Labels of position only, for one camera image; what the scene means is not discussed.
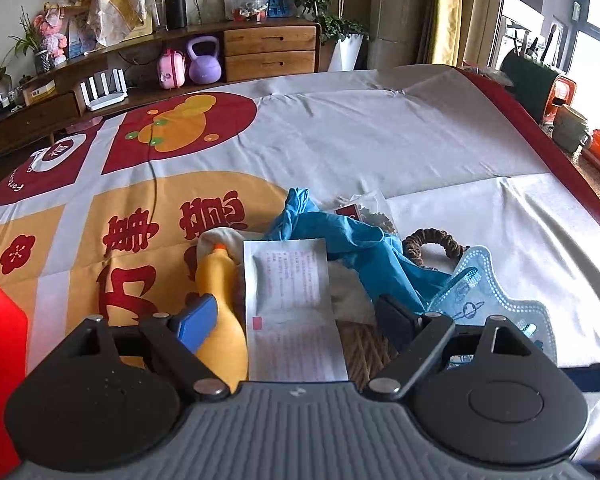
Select yellow curtain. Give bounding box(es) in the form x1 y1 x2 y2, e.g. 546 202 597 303
426 0 464 67

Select white paper packet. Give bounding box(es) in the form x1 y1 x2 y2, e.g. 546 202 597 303
242 239 349 382

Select purple kettlebell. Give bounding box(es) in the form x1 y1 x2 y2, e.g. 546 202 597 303
186 35 225 85

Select potted plant white pot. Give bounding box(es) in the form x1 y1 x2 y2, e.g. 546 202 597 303
279 0 371 72

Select red storage box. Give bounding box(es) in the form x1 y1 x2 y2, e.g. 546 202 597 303
0 269 29 467

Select printed tablecloth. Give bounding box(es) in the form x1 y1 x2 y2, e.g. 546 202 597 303
0 64 600 461

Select green mug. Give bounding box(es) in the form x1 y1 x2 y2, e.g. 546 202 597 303
552 104 594 154

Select black speaker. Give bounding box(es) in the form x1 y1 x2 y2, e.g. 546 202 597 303
164 0 189 30

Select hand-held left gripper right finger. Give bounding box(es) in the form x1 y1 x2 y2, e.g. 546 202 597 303
367 294 556 402

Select blue face mask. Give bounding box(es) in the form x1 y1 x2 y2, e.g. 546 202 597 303
424 245 559 363

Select clear snack packet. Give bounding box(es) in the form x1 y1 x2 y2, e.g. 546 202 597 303
334 191 397 233

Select thin black cable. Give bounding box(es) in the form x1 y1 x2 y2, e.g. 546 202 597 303
146 109 160 213

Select pink doll figurines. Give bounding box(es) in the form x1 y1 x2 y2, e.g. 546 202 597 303
32 2 69 67

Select wooden media cabinet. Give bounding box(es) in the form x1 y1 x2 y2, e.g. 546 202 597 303
0 16 324 162

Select white router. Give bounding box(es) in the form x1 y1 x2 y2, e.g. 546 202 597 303
78 69 130 112

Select blue rubber glove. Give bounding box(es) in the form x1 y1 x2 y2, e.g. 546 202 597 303
264 187 452 313

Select dark green knife block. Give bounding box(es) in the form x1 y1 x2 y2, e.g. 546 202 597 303
499 29 562 112

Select small potted orchid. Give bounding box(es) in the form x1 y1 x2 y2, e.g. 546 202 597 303
7 7 57 75

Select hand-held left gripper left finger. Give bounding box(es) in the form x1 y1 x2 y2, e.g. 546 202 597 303
62 294 231 402

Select pink toy case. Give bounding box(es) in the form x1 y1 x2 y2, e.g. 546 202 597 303
157 48 186 90

